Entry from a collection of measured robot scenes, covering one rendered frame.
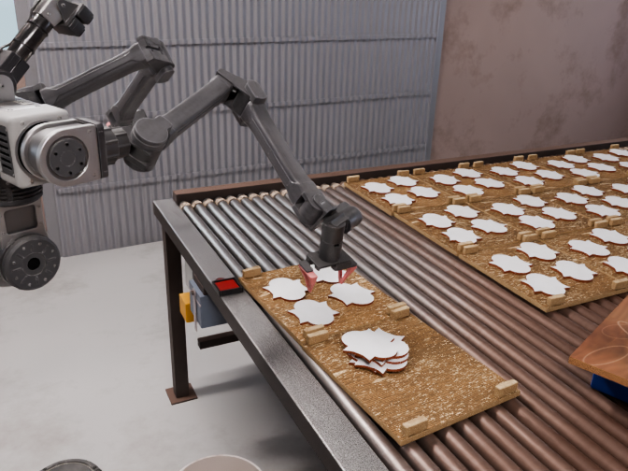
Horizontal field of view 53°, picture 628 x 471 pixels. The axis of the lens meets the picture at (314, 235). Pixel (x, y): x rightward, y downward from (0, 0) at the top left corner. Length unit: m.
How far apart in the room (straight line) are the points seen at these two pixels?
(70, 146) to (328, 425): 0.80
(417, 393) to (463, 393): 0.11
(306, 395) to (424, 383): 0.28
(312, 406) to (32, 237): 0.79
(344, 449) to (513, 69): 5.04
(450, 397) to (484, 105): 4.61
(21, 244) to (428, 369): 1.02
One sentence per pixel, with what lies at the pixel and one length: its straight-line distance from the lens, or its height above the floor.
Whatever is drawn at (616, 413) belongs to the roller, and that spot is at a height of 0.91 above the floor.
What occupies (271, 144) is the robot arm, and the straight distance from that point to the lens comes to 1.65.
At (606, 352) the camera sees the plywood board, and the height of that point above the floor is 1.04.
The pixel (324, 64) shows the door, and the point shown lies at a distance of 4.80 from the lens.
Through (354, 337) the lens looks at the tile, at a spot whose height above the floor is 0.98.
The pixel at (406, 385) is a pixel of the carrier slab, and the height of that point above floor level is 0.94.
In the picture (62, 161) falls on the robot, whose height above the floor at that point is 1.45.
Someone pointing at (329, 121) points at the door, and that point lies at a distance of 4.90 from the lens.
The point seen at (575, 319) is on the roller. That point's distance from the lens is 1.98.
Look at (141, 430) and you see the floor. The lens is 2.88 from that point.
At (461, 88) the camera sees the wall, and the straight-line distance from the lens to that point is 5.69.
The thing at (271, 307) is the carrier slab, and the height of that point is 0.94.
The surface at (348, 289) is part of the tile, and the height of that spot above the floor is 0.94.
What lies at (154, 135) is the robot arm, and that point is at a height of 1.47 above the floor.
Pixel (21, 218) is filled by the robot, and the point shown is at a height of 1.24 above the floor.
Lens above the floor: 1.82
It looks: 23 degrees down
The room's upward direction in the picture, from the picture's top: 2 degrees clockwise
